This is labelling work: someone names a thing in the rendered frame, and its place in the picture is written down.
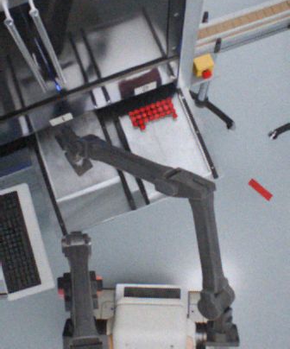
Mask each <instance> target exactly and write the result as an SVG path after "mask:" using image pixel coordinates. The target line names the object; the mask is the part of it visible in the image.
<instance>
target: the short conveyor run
mask: <svg viewBox="0 0 290 349"><path fill-rule="evenodd" d="M207 20H208V12H207V11H205V12H204V15H203V20H202V23H200V24H199V34H198V38H197V43H196V52H195V53H197V52H199V51H205V50H208V52H209V55H210V56H214V55H217V54H221V53H223V52H225V51H228V50H231V49H233V48H239V47H241V46H244V45H246V44H249V43H251V42H253V41H259V40H262V39H265V38H266V37H269V36H271V35H278V34H279V33H282V32H285V31H287V30H289V29H290V0H271V1H269V2H266V3H260V4H257V5H255V6H253V7H250V8H248V9H245V10H239V11H237V12H235V13H232V14H229V15H227V16H221V17H219V18H216V19H213V20H210V21H209V22H208V21H207Z"/></svg>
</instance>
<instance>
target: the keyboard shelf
mask: <svg viewBox="0 0 290 349"><path fill-rule="evenodd" d="M13 191H17V192H18V196H19V200H20V203H21V206H22V212H23V216H24V219H25V223H26V226H27V230H28V235H29V239H30V243H31V246H32V249H33V253H34V256H35V262H36V265H37V269H38V272H39V276H40V279H41V285H39V286H36V287H33V288H30V289H24V290H21V291H18V292H15V293H14V294H11V295H9V294H8V290H7V287H6V283H5V280H4V276H3V269H2V266H1V262H0V281H3V284H4V287H5V292H6V293H7V294H8V300H10V301H12V300H15V299H19V298H22V297H24V296H27V295H31V294H34V293H37V292H42V291H44V290H47V289H51V288H54V287H55V281H54V278H53V276H52V272H51V270H50V266H49V262H48V259H47V253H46V250H45V247H44V244H43V240H42V237H41V231H40V227H39V224H38V220H37V217H36V213H35V209H34V205H33V201H32V198H31V194H30V191H29V187H28V184H27V183H26V182H24V183H22V184H19V185H16V186H13V187H9V188H6V189H4V190H1V191H0V195H3V194H7V193H10V192H13Z"/></svg>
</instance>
